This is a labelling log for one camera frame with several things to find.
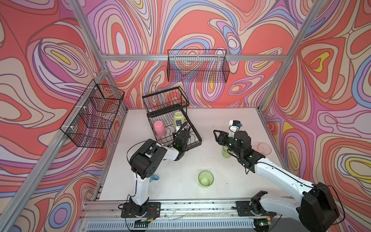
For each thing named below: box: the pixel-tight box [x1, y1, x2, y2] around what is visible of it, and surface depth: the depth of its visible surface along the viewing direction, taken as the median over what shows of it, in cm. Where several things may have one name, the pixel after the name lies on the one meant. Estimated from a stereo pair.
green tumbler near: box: [198, 170, 215, 187], surface depth 83 cm
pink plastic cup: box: [153, 120, 166, 137], surface depth 96 cm
